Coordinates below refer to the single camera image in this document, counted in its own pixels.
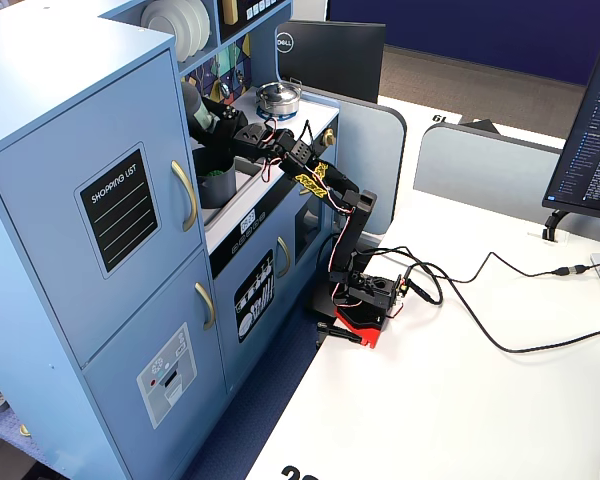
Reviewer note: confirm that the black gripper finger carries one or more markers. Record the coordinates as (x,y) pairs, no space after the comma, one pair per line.
(215,142)
(227,117)

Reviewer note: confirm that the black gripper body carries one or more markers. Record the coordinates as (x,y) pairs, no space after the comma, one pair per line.
(219,118)

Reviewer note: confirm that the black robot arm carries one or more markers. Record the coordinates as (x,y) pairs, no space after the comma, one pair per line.
(352,235)

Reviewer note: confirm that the dark gray recipient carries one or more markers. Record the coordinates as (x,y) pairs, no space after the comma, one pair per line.
(217,192)

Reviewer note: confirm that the silver hanging ladle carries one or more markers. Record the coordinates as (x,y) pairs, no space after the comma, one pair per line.
(224,87)

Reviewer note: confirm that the green toy food pieces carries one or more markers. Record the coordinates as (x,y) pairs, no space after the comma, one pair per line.
(212,173)

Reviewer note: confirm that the stainless steel pot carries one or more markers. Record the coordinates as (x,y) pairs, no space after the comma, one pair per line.
(279,106)

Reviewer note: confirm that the silver hanging utensil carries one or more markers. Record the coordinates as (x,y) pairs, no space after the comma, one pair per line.
(240,75)

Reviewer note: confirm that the steel pot lid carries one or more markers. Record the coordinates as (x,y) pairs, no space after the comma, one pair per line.
(277,90)

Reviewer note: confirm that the gold stove knob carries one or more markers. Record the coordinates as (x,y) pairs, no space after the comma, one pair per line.
(329,137)

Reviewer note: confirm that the white toy plate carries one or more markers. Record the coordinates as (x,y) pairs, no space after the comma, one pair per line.
(206,22)
(192,25)
(162,25)

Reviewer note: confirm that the black Dell monitor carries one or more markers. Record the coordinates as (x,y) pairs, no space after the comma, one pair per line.
(330,55)

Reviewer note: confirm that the gray rounded desk divider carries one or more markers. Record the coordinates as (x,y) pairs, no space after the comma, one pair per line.
(370,150)
(480,170)

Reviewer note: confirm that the blue toy kitchen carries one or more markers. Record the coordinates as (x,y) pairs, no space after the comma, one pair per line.
(55,100)

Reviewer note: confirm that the black table clamp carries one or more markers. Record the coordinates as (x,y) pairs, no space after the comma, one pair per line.
(337,332)

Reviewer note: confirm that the monitor showing code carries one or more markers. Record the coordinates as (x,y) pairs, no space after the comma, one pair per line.
(595,130)

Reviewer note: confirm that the small gold knob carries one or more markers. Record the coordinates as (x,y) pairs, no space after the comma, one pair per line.
(25,430)

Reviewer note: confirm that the red arm base plate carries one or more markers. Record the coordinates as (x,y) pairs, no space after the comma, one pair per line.
(362,325)

